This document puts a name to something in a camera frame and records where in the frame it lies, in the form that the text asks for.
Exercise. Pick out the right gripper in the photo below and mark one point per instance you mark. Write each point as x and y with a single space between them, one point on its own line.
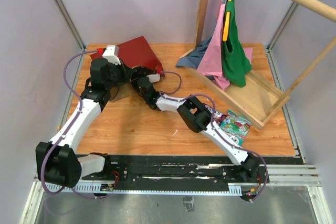
135 77

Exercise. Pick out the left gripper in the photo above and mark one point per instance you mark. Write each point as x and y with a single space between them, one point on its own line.
127 73

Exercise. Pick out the red paper bag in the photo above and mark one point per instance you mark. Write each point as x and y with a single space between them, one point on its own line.
135 53

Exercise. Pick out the pink shirt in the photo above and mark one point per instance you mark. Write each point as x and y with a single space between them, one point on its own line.
211 64

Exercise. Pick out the purple snack packet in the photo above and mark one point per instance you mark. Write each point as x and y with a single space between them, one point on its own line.
218 116

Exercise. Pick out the green shirt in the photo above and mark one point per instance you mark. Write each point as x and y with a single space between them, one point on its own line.
234 59

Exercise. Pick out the yellow hanger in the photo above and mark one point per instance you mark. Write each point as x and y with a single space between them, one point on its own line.
226 24

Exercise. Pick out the teal Fox's candy packet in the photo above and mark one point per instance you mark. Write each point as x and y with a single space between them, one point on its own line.
235 126

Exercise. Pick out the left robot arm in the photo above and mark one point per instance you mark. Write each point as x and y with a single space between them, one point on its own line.
57 162

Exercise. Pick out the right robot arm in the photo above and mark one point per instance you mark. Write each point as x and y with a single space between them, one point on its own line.
198 119

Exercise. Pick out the blue-grey cloth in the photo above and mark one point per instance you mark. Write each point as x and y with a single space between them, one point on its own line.
194 58

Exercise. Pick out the wooden clothes rack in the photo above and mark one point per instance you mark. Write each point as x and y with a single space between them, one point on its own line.
259 100

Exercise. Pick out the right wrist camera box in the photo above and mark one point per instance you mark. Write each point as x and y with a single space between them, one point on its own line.
154 77

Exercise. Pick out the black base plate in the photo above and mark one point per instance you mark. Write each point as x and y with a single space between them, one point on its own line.
179 174

